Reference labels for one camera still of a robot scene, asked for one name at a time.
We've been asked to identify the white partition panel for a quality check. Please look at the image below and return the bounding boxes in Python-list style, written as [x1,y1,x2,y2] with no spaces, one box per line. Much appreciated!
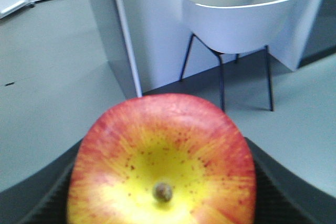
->
[115,0,322,93]

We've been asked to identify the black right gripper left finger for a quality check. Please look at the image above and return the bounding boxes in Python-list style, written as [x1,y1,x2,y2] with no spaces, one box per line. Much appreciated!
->
[1,141,81,223]

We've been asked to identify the red yellow apple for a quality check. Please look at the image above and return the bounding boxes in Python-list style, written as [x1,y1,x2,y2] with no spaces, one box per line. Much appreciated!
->
[67,93,256,223]

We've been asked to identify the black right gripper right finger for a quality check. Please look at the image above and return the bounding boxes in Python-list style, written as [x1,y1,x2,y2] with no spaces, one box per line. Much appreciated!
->
[245,138,335,224]

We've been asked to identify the white shell chair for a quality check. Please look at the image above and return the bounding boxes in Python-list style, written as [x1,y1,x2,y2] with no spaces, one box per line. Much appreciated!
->
[182,0,297,111]

